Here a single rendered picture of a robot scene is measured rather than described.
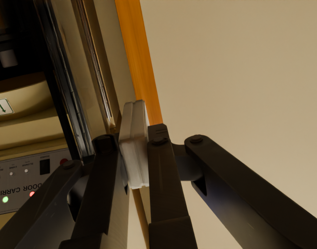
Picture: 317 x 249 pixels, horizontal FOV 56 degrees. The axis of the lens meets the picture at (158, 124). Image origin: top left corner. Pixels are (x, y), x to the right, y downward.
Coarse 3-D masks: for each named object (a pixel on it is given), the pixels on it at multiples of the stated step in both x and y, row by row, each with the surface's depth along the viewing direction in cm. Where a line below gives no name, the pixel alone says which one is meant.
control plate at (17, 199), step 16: (16, 160) 48; (32, 160) 48; (0, 176) 47; (16, 176) 47; (32, 176) 47; (48, 176) 47; (0, 192) 46; (16, 192) 46; (0, 208) 45; (16, 208) 45
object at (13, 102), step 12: (0, 84) 63; (12, 84) 64; (24, 84) 65; (36, 84) 51; (0, 96) 50; (12, 96) 50; (24, 96) 51; (36, 96) 53; (48, 96) 55; (0, 108) 51; (12, 108) 52; (24, 108) 52; (36, 108) 54; (0, 120) 53
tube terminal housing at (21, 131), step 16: (96, 16) 54; (96, 32) 50; (96, 48) 47; (112, 80) 58; (112, 96) 54; (48, 112) 53; (112, 112) 50; (0, 128) 50; (16, 128) 50; (32, 128) 50; (48, 128) 51; (112, 128) 51; (0, 144) 51; (16, 144) 51; (128, 224) 58; (144, 224) 65; (128, 240) 60; (144, 240) 60
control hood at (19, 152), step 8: (32, 144) 51; (40, 144) 50; (48, 144) 50; (56, 144) 49; (64, 144) 49; (0, 152) 50; (8, 152) 50; (16, 152) 49; (24, 152) 49; (32, 152) 49; (40, 152) 49; (0, 160) 49; (0, 216) 45; (8, 216) 45; (0, 224) 44
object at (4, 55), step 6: (6, 42) 51; (12, 42) 52; (18, 42) 53; (24, 42) 55; (0, 48) 52; (6, 48) 52; (12, 48) 53; (0, 54) 54; (6, 54) 55; (12, 54) 55; (0, 60) 55; (6, 60) 55; (12, 60) 55; (6, 66) 55
